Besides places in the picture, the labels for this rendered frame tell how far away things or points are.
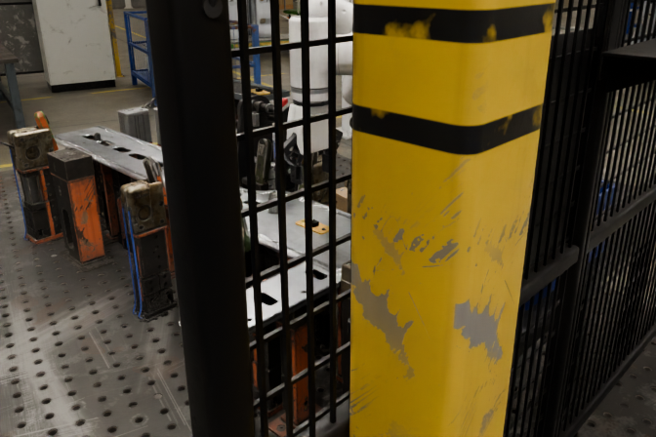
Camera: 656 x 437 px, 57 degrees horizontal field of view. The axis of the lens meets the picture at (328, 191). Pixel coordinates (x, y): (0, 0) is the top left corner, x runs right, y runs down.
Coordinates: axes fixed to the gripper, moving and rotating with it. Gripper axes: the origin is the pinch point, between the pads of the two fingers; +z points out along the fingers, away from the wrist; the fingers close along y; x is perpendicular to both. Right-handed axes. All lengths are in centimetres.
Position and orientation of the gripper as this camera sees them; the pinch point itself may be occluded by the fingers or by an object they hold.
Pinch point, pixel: (312, 173)
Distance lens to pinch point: 126.2
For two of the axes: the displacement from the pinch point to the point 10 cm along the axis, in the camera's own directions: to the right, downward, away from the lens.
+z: 0.1, 9.3, 3.6
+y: -7.0, 2.6, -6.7
